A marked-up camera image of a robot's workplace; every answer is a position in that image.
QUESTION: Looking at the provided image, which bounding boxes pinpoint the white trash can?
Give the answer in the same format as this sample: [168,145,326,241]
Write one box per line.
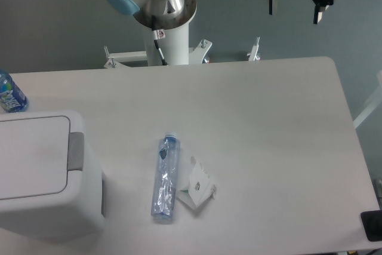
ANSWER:
[1,110,105,238]

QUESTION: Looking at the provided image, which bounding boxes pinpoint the crumpled white paper carton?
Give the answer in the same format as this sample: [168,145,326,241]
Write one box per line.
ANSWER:
[176,156,217,210]

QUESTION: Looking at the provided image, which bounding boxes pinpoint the crushed clear plastic bottle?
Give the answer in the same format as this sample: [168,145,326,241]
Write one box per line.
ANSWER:
[150,132,180,224]

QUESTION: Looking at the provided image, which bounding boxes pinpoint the black device at table edge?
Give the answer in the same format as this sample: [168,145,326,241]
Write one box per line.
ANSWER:
[361,210,381,242]

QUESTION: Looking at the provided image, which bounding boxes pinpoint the blue labelled water bottle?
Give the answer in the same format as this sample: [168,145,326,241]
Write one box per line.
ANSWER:
[1,69,29,113]

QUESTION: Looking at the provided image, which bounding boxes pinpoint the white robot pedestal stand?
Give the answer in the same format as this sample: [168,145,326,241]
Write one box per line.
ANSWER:
[103,19,263,69]

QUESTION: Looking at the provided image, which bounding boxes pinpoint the white frame bar right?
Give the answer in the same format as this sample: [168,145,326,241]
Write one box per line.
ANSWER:
[353,71,381,129]

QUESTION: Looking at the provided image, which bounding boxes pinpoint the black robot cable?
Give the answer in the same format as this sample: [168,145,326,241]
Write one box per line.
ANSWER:
[151,16,168,66]

